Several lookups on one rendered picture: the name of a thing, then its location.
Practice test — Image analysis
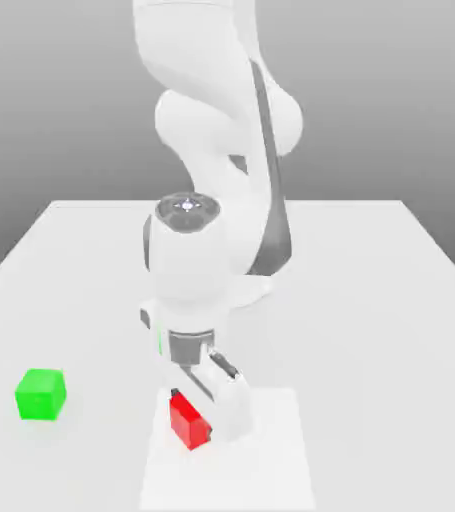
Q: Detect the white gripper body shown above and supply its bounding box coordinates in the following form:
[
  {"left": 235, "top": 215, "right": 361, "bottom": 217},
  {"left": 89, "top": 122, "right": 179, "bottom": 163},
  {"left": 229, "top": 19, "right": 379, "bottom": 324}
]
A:
[{"left": 161, "top": 358, "right": 255, "bottom": 442}]

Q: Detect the small red cube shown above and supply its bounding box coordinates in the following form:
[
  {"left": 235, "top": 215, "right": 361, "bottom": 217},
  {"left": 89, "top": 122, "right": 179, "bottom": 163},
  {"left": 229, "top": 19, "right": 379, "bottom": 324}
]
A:
[{"left": 169, "top": 391, "right": 214, "bottom": 453}]

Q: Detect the small green cube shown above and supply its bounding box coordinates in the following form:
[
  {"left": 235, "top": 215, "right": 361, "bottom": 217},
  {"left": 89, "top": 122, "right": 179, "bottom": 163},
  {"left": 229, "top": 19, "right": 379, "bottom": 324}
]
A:
[{"left": 13, "top": 368, "right": 68, "bottom": 422}]

